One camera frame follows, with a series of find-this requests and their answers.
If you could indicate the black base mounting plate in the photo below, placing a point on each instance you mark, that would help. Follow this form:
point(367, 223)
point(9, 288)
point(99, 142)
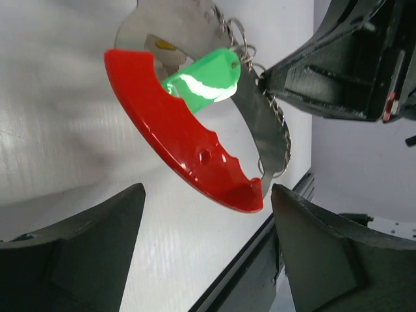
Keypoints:
point(250, 281)

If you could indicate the green key tag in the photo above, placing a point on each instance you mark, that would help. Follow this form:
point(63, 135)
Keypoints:
point(211, 79)

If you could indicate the yellow key tag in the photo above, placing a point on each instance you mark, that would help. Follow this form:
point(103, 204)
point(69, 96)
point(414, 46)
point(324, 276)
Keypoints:
point(166, 55)

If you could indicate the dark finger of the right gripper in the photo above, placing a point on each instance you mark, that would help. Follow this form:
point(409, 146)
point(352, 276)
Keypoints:
point(358, 65)

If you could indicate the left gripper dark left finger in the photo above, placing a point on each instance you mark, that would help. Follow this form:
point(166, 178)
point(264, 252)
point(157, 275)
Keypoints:
point(78, 264)

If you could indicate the steel key holder red handle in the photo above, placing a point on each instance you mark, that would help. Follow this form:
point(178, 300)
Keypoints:
point(193, 152)

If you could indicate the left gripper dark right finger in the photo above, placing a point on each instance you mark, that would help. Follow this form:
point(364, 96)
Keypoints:
point(336, 264)

